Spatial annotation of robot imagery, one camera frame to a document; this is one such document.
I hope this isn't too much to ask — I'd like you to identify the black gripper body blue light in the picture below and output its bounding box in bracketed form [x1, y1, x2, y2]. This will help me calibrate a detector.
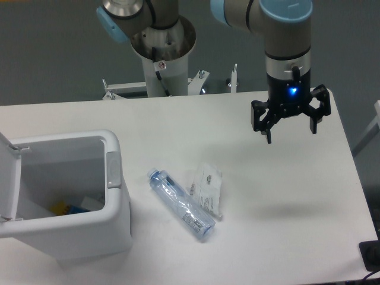
[267, 71, 311, 118]

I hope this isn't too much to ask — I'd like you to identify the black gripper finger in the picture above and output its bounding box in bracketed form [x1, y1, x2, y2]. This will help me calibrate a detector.
[251, 100, 284, 144]
[299, 84, 331, 134]

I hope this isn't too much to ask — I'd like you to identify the clear printed plastic wrapper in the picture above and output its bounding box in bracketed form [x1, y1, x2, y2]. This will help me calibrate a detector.
[186, 162, 223, 221]

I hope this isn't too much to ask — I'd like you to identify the clear blue plastic bottle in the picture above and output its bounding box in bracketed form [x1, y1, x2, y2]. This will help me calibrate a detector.
[147, 168, 216, 240]

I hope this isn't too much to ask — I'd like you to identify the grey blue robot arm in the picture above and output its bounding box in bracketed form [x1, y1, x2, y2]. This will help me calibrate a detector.
[96, 1, 331, 138]

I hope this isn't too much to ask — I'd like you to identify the white paper trash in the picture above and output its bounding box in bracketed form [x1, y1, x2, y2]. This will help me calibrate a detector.
[80, 197, 105, 211]

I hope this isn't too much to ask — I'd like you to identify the blue trash item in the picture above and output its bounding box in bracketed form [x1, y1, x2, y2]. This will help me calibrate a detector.
[65, 205, 90, 215]

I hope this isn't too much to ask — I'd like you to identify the white open trash can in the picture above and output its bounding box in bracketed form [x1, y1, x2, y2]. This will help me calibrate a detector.
[1, 130, 132, 259]

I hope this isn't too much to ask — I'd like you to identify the yellow trash item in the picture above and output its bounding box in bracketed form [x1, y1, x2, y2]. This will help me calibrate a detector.
[49, 201, 71, 216]

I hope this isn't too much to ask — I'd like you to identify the white stand leg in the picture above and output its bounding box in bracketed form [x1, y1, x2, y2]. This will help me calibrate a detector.
[351, 100, 379, 157]

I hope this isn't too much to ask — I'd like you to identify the black device at edge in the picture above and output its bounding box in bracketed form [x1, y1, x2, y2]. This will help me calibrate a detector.
[359, 240, 379, 271]

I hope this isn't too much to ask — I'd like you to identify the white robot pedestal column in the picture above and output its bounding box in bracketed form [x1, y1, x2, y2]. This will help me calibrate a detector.
[131, 15, 196, 81]

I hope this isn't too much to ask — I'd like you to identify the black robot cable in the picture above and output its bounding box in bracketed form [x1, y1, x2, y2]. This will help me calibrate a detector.
[151, 46, 172, 97]

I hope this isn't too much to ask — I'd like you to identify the white metal base frame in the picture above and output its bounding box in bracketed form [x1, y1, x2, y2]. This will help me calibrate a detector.
[102, 63, 239, 100]

